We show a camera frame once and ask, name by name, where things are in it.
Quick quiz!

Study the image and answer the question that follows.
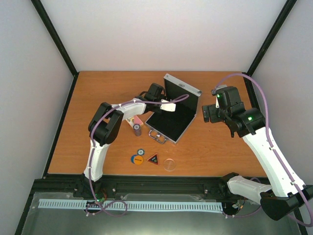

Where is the white slotted cable duct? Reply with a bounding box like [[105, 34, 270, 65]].
[[38, 199, 223, 213]]

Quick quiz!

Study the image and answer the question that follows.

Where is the red black triangular button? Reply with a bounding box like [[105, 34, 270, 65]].
[[147, 153, 159, 165]]

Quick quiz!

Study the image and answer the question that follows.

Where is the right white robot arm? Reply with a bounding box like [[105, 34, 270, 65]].
[[202, 103, 313, 221]]

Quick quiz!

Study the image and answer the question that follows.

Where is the playing card deck box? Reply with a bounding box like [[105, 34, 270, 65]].
[[126, 116, 144, 127]]

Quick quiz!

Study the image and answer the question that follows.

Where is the clear round dealer button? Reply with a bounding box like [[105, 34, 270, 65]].
[[163, 159, 176, 171]]

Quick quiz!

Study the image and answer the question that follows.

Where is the orange blue round button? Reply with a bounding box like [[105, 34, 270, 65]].
[[131, 155, 144, 165]]

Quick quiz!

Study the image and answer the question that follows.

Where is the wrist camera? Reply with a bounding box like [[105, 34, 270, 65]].
[[160, 99, 176, 112], [212, 85, 242, 109]]

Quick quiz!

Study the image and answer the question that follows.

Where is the single blue green chip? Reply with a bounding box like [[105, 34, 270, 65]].
[[137, 149, 145, 156]]

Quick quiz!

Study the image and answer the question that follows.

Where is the tall purple chip stack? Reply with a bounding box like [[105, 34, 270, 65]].
[[133, 124, 141, 137]]

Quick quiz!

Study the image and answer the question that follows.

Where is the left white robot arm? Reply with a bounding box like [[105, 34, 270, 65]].
[[84, 83, 166, 197]]

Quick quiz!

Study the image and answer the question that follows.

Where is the black aluminium frame rail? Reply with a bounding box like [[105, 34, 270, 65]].
[[31, 174, 244, 200]]

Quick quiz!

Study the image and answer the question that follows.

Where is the aluminium poker case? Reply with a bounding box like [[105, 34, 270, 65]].
[[145, 73, 202, 144]]

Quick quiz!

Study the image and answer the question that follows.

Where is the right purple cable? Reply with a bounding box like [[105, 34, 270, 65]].
[[211, 72, 313, 228]]

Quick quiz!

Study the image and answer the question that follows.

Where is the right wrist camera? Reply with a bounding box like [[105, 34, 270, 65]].
[[212, 85, 242, 109]]

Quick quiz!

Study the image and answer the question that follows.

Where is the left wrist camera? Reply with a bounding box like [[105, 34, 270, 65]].
[[160, 99, 176, 112]]

